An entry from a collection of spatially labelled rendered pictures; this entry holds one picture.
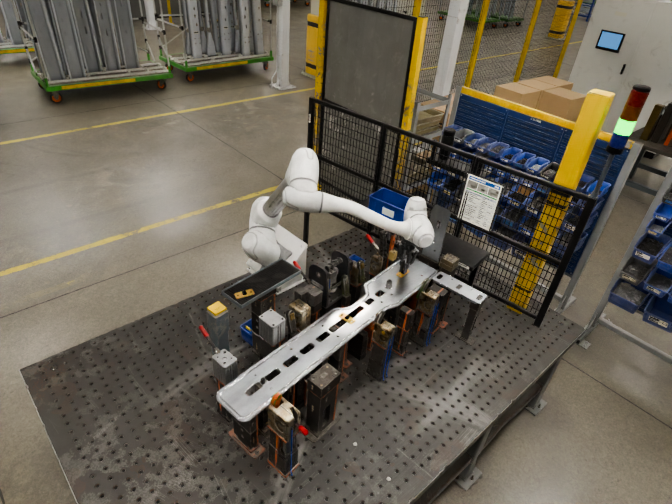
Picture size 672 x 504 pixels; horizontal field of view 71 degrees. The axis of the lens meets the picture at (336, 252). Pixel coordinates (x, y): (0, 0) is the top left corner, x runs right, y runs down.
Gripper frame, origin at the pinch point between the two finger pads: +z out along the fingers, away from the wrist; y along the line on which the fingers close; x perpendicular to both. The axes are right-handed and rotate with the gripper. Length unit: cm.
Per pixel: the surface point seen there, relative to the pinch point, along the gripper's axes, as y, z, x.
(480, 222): 14, -12, 54
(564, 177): 48, -52, 58
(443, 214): 3.3, -23.4, 26.4
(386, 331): 20.3, 3.3, -43.3
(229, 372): -12, 5, -107
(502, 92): -123, 6, 398
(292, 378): 7, 7, -90
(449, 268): 15.6, 4.6, 23.4
